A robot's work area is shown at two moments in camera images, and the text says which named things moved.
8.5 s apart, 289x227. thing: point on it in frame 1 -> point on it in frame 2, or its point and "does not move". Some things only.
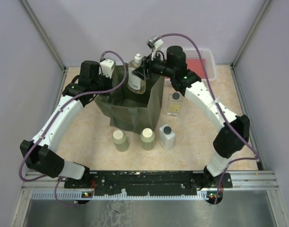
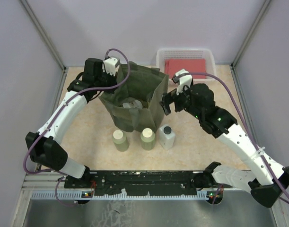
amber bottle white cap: (135, 84) -> (135, 104)
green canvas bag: (135, 113) does not move
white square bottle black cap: (166, 136) does not move
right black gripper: (146, 65) -> (168, 98)
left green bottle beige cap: (120, 141) does not move
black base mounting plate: (147, 182) does not move
